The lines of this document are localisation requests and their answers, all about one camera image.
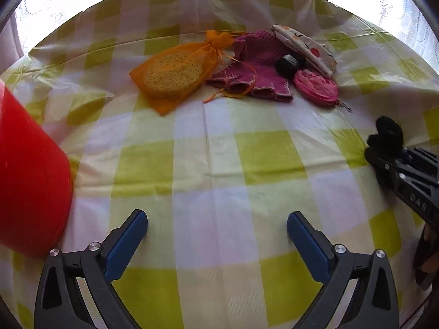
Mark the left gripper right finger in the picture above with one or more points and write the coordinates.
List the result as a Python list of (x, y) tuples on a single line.
[(374, 301)]

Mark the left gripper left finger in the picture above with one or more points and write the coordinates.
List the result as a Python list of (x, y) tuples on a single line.
[(59, 302)]

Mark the pink round coin purse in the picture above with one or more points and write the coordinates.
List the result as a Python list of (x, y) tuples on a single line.
[(319, 89)]

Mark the white fruit print pouch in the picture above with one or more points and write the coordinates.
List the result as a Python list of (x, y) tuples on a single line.
[(315, 54)]

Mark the magenta knitted cloth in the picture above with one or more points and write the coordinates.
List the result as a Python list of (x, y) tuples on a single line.
[(253, 72)]

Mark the orange organza sponge bag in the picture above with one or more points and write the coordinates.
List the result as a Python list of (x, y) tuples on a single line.
[(170, 77)]

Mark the black velvet scrunchie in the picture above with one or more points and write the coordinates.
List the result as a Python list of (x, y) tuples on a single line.
[(388, 138)]

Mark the person's left hand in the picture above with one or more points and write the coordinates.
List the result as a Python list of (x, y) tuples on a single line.
[(425, 263)]

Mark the red thermos bottle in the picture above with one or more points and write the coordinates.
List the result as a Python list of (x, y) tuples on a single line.
[(36, 185)]

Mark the yellow checkered plastic tablecloth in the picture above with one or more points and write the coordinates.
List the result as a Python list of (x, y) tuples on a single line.
[(218, 177)]

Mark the pink patterned curtain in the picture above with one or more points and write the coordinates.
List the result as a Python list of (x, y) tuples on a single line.
[(10, 46)]

